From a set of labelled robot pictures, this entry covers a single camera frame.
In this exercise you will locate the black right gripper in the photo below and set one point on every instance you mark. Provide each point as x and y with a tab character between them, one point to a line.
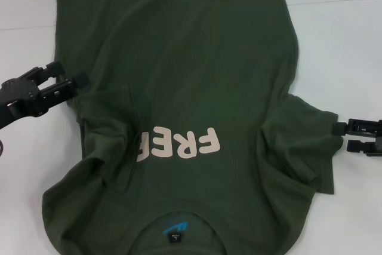
379	143

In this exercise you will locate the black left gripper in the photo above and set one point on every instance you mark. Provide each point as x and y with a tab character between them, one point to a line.
21	102

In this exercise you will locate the dark green FREE t-shirt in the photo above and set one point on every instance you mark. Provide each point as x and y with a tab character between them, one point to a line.
194	43

